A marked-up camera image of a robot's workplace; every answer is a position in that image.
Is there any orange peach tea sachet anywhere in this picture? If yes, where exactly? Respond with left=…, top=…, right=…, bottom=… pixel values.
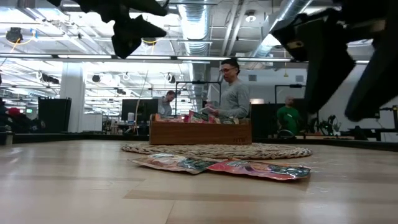
left=206, top=159, right=312, bottom=182
left=154, top=113, right=185, bottom=123

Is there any silver round air duct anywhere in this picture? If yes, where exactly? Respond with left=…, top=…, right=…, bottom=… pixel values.
left=177, top=0, right=214, bottom=100
left=257, top=0, right=313, bottom=58

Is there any round ceiling sensor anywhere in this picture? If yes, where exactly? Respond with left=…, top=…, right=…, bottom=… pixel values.
left=244, top=9, right=257, bottom=23

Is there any black camera gantry frame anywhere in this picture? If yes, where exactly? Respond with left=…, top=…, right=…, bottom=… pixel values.
left=274, top=83, right=307, bottom=108
left=175, top=80, right=222, bottom=116

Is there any long ceiling light strip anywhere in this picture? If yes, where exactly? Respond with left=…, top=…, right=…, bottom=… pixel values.
left=0, top=54, right=371, bottom=65

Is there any red strawberry tea sachet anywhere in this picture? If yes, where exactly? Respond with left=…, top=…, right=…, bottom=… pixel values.
left=185, top=110, right=218, bottom=124

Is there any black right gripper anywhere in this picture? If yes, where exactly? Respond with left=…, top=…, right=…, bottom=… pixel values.
left=270, top=0, right=398, bottom=123

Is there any white cabinet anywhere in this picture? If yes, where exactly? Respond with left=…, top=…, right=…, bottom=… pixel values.
left=82, top=113, right=103, bottom=132

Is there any wooden three-compartment tray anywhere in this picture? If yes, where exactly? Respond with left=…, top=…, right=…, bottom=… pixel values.
left=149, top=113, right=253, bottom=146

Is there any black computer monitor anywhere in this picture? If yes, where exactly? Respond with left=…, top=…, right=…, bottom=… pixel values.
left=121, top=98, right=159, bottom=123

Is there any black metal table frame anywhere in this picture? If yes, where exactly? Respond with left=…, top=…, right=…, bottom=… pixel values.
left=0, top=132, right=398, bottom=153

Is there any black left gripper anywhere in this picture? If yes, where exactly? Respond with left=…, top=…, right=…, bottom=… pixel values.
left=46, top=0, right=169, bottom=60

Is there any black partition panel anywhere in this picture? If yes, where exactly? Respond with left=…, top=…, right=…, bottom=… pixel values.
left=251, top=102, right=307, bottom=138

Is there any person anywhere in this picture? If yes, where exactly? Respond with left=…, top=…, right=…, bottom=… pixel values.
left=275, top=95, right=303, bottom=137
left=157, top=90, right=177, bottom=116
left=203, top=58, right=252, bottom=120

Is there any round woven straw placemat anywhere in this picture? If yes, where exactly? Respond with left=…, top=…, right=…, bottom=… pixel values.
left=120, top=142, right=314, bottom=161

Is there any beige tea bag sachet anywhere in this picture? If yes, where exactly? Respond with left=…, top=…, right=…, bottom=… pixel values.
left=128, top=152, right=219, bottom=175
left=217, top=116, right=240, bottom=125

